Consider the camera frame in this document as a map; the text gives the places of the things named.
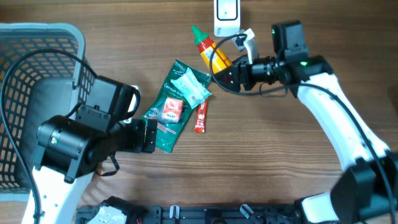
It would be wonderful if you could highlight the red Kleenex tissue pack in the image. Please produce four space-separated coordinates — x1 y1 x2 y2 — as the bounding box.
161 97 183 123

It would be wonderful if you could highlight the red sauce bottle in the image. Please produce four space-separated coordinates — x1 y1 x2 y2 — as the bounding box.
192 26 232 73

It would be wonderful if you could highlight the white wipes packet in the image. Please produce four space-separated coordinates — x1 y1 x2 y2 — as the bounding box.
171 68 212 109

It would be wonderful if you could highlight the green 3M gloves package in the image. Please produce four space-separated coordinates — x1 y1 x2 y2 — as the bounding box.
142 60 211 153

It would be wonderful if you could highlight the red sauce sachet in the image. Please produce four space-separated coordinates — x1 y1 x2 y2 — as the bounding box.
194 99 208 133

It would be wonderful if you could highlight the grey black shopping basket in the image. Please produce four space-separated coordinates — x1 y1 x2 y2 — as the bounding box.
1 23 95 202

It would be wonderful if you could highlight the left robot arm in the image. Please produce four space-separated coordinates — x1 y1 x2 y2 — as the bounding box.
22 76 157 223

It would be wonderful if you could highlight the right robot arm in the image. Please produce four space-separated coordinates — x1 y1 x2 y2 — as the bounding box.
211 21 397 223

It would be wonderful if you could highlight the white barcode scanner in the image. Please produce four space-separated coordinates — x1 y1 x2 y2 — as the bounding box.
213 0 241 37

